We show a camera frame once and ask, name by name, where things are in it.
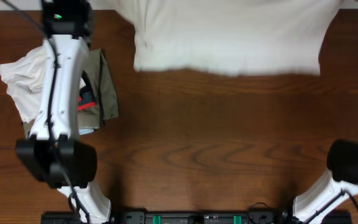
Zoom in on olive folded trousers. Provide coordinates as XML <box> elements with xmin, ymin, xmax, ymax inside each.
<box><xmin>22</xmin><ymin>48</ymin><xmax>120</xmax><ymax>138</ymax></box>

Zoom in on dark red-trimmed folded garment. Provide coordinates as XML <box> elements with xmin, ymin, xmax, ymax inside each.
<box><xmin>78</xmin><ymin>70</ymin><xmax>96</xmax><ymax>111</ymax></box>

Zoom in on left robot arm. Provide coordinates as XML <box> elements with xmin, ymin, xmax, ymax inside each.
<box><xmin>16</xmin><ymin>0</ymin><xmax>112</xmax><ymax>223</ymax></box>

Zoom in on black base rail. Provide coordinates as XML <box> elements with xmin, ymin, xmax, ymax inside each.
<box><xmin>40</xmin><ymin>209</ymin><xmax>353</xmax><ymax>224</ymax></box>

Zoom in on right black cable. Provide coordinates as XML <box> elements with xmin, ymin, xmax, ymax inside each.
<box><xmin>303</xmin><ymin>189</ymin><xmax>358</xmax><ymax>224</ymax></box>

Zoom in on left black cable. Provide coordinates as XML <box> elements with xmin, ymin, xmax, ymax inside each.
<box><xmin>0</xmin><ymin>0</ymin><xmax>91</xmax><ymax>224</ymax></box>

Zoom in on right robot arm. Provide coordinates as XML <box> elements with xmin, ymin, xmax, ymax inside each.
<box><xmin>287</xmin><ymin>139</ymin><xmax>358</xmax><ymax>223</ymax></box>

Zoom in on light blue folded garment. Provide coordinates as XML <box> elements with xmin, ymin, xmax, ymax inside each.
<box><xmin>78</xmin><ymin>127</ymin><xmax>94</xmax><ymax>136</ymax></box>

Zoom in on white printed t-shirt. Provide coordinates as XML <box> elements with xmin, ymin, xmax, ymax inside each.
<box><xmin>109</xmin><ymin>0</ymin><xmax>341</xmax><ymax>76</ymax></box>

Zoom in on black cable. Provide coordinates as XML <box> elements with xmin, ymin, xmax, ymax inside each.
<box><xmin>0</xmin><ymin>0</ymin><xmax>91</xmax><ymax>224</ymax></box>
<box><xmin>303</xmin><ymin>189</ymin><xmax>358</xmax><ymax>224</ymax></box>

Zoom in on white folded shirt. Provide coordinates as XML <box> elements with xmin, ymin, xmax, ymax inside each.
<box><xmin>0</xmin><ymin>46</ymin><xmax>47</xmax><ymax>123</ymax></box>

